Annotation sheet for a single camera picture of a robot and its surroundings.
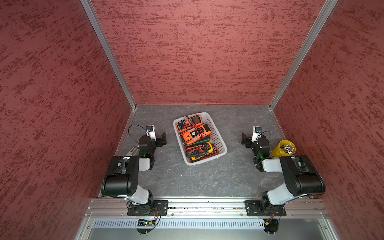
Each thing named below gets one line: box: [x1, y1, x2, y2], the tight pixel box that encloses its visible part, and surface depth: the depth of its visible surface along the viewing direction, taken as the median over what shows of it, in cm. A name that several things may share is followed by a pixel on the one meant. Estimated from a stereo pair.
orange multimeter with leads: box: [179, 124, 212, 146], surface depth 89 cm
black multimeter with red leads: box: [185, 144, 205, 158], surface depth 85 cm
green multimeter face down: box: [195, 138, 211, 145], surface depth 91 cm
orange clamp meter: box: [175, 114, 203, 133], surface depth 96 cm
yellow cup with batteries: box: [271, 140, 297, 158], surface depth 86 cm
